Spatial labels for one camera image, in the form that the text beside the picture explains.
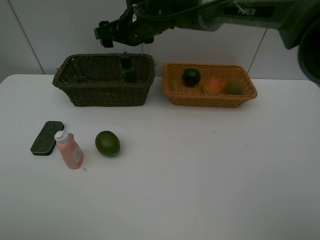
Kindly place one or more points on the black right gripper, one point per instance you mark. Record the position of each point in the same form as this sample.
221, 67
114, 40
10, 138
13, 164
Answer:
130, 29

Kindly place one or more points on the black square bottle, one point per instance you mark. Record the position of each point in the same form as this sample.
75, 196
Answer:
129, 74

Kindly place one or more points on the dark purple mangosteen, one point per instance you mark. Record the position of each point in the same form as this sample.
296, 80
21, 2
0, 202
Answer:
191, 77

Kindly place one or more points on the green lime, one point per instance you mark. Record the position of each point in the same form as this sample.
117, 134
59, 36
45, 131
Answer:
107, 143

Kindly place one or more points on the orange bread bun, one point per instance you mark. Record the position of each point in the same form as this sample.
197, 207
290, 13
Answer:
212, 86

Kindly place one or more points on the pink lotion bottle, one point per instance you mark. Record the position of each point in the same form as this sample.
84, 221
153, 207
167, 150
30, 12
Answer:
70, 151

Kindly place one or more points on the black whiteboard eraser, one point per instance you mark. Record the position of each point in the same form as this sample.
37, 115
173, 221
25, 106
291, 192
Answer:
45, 142

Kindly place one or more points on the brown fuzzy kiwi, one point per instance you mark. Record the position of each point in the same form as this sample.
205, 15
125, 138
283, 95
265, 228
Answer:
234, 87

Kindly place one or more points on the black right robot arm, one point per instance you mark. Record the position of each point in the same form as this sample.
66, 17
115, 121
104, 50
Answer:
297, 21

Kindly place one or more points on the dark brown wicker basket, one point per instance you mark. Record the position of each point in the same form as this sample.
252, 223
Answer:
96, 80

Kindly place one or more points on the tan wicker basket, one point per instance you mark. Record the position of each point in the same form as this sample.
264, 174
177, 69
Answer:
181, 95

